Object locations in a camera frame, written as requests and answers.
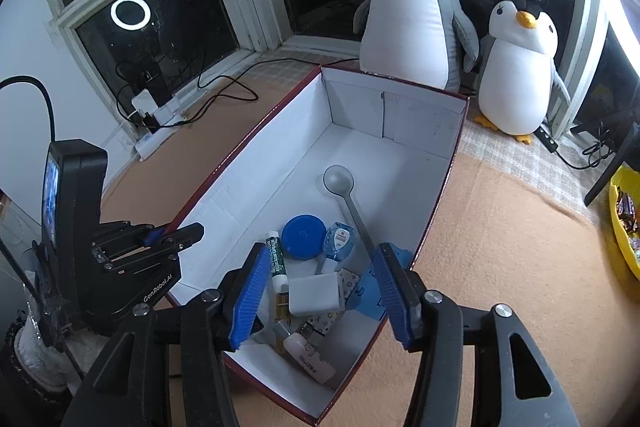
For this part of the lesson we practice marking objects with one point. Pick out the black light stand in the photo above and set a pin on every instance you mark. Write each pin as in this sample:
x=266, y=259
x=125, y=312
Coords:
x=607, y=179

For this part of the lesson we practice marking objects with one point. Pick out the white charger plug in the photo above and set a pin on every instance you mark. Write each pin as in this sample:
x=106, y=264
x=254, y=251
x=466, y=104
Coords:
x=315, y=294

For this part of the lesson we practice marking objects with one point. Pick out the grey spoon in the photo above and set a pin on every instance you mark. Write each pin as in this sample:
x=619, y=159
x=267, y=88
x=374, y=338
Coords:
x=338, y=179

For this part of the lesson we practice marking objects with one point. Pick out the wooden clothespin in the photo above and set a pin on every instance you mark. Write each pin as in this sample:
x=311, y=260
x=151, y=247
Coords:
x=281, y=307

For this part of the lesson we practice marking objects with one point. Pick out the person's left forearm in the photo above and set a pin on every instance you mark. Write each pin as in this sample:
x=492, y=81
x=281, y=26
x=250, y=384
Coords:
x=35, y=399

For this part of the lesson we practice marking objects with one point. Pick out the black power plug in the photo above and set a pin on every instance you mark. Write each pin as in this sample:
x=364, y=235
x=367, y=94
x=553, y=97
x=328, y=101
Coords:
x=150, y=122

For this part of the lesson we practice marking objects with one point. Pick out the blue round tape measure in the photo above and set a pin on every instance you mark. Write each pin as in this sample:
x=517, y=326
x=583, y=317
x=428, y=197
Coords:
x=302, y=237

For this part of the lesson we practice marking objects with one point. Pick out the person's left hand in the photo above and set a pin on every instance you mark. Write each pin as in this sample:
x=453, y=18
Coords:
x=35, y=362

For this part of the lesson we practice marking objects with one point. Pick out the small penguin plush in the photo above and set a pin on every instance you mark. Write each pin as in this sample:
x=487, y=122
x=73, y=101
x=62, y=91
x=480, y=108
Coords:
x=515, y=82

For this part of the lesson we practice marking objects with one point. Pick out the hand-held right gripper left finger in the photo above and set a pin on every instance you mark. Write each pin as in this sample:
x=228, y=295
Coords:
x=247, y=302

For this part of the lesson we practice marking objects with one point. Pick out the brown wrapped candy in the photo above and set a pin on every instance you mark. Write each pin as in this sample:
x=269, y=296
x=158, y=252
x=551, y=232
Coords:
x=629, y=207

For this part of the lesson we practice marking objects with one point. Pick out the blue white correction tape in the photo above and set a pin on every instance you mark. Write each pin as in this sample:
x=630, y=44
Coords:
x=340, y=239

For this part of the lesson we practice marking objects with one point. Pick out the white power strip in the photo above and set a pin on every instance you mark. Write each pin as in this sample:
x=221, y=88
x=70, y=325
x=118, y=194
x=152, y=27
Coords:
x=155, y=137

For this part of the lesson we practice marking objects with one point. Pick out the yellow bowl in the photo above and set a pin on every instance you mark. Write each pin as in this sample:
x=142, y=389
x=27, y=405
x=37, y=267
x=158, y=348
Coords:
x=619, y=232

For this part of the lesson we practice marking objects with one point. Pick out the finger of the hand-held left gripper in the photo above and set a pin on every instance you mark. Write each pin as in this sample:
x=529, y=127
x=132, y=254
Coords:
x=187, y=234
x=152, y=237

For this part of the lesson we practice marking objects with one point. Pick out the black inline controller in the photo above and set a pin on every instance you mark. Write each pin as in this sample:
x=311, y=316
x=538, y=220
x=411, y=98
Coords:
x=545, y=138

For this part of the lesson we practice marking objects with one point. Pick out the blue plastic card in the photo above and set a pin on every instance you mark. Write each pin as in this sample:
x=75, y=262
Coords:
x=367, y=297

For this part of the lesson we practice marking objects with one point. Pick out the white power adapter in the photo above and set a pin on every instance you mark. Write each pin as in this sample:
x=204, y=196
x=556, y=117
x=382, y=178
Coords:
x=142, y=102

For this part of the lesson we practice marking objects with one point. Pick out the large penguin plush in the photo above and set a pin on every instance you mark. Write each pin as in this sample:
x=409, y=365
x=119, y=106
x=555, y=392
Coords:
x=405, y=17

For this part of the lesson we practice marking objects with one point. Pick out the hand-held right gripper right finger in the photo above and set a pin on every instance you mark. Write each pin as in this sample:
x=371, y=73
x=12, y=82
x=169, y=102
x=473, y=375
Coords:
x=387, y=297

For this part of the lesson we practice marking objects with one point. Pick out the patterned white lighter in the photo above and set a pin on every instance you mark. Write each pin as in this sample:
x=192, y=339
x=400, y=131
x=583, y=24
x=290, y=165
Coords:
x=350, y=282

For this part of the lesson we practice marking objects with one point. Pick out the white box with red rim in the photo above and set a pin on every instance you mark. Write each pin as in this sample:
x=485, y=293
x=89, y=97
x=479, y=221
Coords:
x=390, y=117

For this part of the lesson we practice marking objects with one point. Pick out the green white tube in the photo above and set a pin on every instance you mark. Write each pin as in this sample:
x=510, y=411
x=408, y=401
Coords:
x=276, y=262

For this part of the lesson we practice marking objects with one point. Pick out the white pink lip balm tube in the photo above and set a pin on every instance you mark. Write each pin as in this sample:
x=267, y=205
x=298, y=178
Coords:
x=307, y=354

